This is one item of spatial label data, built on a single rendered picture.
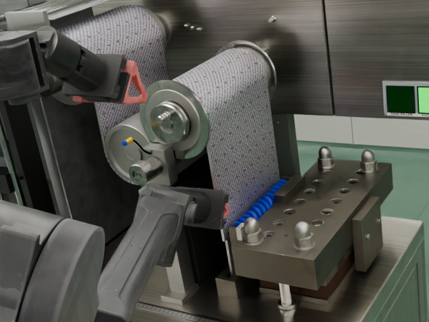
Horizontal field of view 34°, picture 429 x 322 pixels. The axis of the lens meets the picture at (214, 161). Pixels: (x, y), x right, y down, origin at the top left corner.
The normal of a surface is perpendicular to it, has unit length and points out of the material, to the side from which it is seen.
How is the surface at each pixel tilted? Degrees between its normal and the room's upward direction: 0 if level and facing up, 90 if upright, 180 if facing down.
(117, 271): 21
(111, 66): 50
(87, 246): 111
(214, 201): 60
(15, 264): 71
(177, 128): 90
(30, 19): 90
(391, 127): 90
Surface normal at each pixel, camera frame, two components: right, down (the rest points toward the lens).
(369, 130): -0.52, 0.40
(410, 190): -0.15, -0.92
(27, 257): -0.07, 0.06
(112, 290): 0.22, -0.91
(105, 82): -0.50, -0.28
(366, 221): 0.84, 0.07
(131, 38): 0.72, -0.29
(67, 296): 0.97, 0.25
